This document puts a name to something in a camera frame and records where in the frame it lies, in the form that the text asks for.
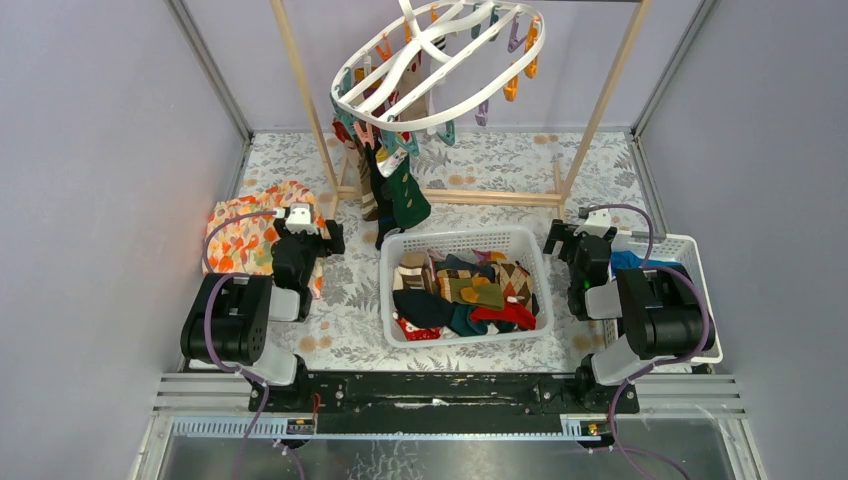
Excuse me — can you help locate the white oval sock hanger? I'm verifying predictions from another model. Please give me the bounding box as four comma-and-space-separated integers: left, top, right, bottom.
330, 1, 546, 132

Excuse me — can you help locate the blue cloth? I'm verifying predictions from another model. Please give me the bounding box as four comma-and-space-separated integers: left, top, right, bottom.
610, 251, 679, 278

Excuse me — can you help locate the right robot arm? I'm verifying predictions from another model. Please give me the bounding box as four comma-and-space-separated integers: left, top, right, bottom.
543, 219, 718, 412

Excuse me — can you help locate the floral orange cloth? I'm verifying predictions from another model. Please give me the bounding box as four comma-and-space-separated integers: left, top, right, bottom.
201, 180, 329, 275

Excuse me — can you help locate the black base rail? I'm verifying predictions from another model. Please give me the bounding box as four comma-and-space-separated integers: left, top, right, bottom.
265, 368, 639, 415

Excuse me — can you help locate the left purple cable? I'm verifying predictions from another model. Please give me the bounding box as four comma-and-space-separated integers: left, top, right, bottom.
201, 209, 283, 273

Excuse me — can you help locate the dark green sock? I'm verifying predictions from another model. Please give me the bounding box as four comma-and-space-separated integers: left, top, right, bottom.
387, 157, 431, 229

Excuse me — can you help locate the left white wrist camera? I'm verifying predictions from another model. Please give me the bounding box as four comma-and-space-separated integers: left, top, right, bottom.
274, 202, 319, 235

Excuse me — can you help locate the brown striped sock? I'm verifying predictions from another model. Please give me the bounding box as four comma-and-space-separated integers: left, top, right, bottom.
392, 252, 432, 292

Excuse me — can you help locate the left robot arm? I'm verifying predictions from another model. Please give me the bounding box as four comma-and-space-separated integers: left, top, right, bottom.
179, 210, 345, 411

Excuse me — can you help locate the orange clothespin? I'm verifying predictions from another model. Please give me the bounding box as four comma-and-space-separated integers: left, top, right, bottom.
503, 73, 519, 102
524, 16, 541, 79

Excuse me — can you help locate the olive green sock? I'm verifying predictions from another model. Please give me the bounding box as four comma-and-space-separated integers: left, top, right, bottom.
460, 283, 505, 311

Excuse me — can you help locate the white sock laundry basket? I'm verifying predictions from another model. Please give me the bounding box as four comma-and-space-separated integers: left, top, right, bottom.
380, 226, 555, 348

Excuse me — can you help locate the purple clothespin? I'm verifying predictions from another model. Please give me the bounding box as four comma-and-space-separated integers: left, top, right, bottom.
474, 99, 489, 127

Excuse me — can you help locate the red sock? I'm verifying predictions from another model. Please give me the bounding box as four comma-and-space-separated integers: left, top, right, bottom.
470, 303, 537, 333

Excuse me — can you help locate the wooden drying rack frame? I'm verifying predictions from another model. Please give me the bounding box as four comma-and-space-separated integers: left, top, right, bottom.
269, 0, 655, 223

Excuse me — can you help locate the white side basket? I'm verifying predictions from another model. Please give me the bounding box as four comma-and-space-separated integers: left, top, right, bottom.
608, 231, 724, 365

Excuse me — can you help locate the black sock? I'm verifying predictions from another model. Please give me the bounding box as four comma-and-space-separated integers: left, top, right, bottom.
392, 289, 455, 329

